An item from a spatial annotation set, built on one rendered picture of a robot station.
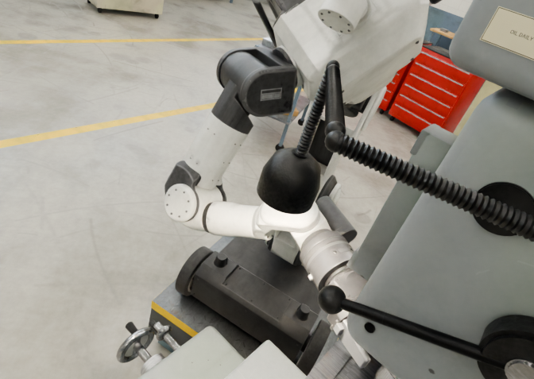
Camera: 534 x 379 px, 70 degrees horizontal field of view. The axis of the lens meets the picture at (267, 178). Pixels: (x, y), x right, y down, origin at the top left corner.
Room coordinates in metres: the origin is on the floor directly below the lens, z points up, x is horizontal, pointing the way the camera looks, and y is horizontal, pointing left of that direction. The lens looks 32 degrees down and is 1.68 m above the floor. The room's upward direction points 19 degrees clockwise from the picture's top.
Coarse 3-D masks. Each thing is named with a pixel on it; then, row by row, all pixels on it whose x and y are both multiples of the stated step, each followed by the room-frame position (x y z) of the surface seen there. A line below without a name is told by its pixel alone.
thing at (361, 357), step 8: (344, 320) 0.38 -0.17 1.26; (336, 328) 0.37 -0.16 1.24; (344, 328) 0.37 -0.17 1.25; (344, 336) 0.37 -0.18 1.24; (344, 344) 0.36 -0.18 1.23; (352, 344) 0.35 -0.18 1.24; (352, 352) 0.35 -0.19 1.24; (360, 352) 0.34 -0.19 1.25; (360, 360) 0.33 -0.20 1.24; (368, 360) 0.33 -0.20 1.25
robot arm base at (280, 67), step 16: (240, 48) 0.81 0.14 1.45; (256, 48) 0.82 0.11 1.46; (272, 64) 0.76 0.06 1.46; (288, 64) 0.74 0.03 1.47; (256, 80) 0.68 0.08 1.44; (272, 80) 0.70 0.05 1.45; (288, 80) 0.72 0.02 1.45; (240, 96) 0.68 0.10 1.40; (256, 96) 0.68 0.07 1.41; (272, 96) 0.71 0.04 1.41; (288, 96) 0.73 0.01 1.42; (256, 112) 0.69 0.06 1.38; (272, 112) 0.71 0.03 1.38; (288, 112) 0.73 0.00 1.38
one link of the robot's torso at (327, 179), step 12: (372, 96) 1.06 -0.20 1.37; (372, 108) 1.05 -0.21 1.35; (324, 120) 1.05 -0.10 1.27; (360, 120) 1.03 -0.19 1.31; (324, 132) 1.08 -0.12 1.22; (348, 132) 1.02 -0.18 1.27; (360, 132) 1.06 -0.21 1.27; (312, 144) 1.09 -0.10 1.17; (324, 144) 1.08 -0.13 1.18; (312, 156) 1.09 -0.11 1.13; (324, 156) 1.08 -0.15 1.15; (336, 156) 1.01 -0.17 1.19; (324, 168) 1.05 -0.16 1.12; (324, 180) 1.02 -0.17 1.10; (336, 180) 1.09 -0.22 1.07; (324, 192) 1.02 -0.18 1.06
